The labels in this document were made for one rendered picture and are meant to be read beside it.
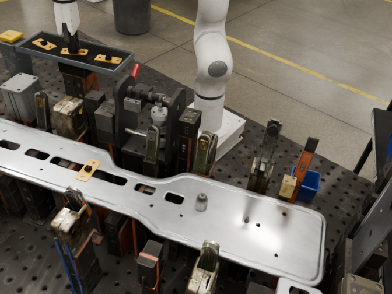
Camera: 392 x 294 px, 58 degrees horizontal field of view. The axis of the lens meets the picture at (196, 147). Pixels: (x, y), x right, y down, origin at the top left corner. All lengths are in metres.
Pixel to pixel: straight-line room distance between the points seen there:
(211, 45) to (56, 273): 0.88
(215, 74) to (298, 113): 1.97
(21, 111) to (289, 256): 0.91
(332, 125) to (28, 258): 2.48
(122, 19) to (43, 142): 2.95
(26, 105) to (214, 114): 0.67
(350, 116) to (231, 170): 1.96
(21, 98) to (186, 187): 0.59
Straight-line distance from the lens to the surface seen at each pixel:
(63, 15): 1.18
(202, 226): 0.92
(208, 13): 1.19
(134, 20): 3.99
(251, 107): 3.06
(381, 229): 0.84
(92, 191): 1.00
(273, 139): 0.94
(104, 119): 1.12
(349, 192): 1.56
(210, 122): 1.43
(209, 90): 1.33
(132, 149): 1.16
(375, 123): 1.38
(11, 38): 1.42
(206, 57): 1.20
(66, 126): 1.18
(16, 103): 1.26
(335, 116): 3.23
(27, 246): 1.32
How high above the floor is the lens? 1.75
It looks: 43 degrees down
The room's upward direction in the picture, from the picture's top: 5 degrees clockwise
